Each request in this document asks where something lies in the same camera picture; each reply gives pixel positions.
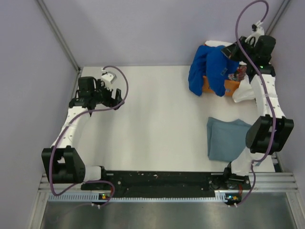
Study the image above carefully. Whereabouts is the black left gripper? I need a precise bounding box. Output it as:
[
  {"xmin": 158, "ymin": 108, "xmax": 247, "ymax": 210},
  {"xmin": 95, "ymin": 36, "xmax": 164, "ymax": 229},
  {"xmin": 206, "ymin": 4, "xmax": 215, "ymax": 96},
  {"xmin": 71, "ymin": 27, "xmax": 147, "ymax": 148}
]
[{"xmin": 91, "ymin": 79, "xmax": 124, "ymax": 110}]

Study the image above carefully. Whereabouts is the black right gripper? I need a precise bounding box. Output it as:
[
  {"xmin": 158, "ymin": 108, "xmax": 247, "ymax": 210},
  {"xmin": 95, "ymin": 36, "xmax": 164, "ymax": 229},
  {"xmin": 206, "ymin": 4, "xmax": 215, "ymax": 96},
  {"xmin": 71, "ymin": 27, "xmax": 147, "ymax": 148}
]
[{"xmin": 220, "ymin": 36, "xmax": 255, "ymax": 65}]

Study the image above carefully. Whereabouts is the blue printed t shirt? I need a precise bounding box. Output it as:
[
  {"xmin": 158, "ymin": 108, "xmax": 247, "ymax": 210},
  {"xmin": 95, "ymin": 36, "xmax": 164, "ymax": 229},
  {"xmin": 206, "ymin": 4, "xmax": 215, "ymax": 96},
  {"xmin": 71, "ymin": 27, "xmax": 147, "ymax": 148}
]
[{"xmin": 188, "ymin": 45, "xmax": 240, "ymax": 97}]

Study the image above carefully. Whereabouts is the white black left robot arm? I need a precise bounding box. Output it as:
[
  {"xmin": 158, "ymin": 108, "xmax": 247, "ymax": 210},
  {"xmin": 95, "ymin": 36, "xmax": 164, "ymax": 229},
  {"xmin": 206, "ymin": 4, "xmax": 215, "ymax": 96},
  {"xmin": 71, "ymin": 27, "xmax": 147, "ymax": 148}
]
[{"xmin": 41, "ymin": 71, "xmax": 123, "ymax": 189}]

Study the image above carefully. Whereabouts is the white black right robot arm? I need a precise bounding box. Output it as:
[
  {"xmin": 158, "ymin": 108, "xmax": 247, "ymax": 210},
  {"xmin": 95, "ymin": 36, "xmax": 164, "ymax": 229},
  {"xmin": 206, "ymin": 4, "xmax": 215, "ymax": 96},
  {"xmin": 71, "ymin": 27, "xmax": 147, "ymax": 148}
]
[{"xmin": 222, "ymin": 35, "xmax": 294, "ymax": 189}]

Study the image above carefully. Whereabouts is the orange plastic basket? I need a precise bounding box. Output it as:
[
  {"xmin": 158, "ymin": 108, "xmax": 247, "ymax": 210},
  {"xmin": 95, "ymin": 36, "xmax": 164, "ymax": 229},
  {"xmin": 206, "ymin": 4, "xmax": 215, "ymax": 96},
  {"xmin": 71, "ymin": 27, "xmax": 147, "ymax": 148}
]
[{"xmin": 201, "ymin": 42, "xmax": 241, "ymax": 97}]

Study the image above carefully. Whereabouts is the white floral t shirt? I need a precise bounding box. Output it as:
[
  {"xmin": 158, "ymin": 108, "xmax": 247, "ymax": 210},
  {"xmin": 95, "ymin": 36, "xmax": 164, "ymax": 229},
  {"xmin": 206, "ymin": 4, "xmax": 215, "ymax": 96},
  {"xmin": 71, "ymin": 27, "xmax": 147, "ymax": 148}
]
[{"xmin": 203, "ymin": 40, "xmax": 255, "ymax": 103}]

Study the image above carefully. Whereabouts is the folded grey blue t shirt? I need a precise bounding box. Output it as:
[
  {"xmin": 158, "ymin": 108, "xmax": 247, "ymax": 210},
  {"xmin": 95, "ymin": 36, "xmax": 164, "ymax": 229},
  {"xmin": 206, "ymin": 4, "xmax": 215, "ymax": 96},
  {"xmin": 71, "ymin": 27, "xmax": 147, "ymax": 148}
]
[{"xmin": 207, "ymin": 117, "xmax": 251, "ymax": 162}]

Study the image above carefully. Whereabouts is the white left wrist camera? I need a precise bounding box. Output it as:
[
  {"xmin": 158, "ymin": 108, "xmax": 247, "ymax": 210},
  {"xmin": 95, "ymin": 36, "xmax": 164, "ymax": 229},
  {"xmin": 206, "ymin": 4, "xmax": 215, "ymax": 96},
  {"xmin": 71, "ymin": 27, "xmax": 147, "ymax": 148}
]
[{"xmin": 101, "ymin": 69, "xmax": 117, "ymax": 91}]

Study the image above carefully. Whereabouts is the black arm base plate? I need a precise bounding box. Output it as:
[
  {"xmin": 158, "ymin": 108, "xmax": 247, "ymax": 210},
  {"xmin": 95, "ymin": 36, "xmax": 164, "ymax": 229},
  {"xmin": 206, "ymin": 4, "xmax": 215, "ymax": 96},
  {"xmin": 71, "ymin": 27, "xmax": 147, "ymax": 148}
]
[{"xmin": 80, "ymin": 169, "xmax": 251, "ymax": 198}]

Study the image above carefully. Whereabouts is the grey slotted cable duct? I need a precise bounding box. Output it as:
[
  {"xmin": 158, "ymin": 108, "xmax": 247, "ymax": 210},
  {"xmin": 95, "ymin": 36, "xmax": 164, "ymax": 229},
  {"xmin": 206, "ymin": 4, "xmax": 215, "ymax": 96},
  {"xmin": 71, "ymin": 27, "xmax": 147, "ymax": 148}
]
[{"xmin": 48, "ymin": 192, "xmax": 241, "ymax": 203}]

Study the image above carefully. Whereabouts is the aluminium frame rail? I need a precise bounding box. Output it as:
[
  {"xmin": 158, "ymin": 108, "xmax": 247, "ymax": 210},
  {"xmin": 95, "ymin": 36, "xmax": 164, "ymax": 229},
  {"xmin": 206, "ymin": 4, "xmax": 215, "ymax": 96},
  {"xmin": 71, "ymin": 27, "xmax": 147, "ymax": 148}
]
[{"xmin": 38, "ymin": 173, "xmax": 299, "ymax": 192}]

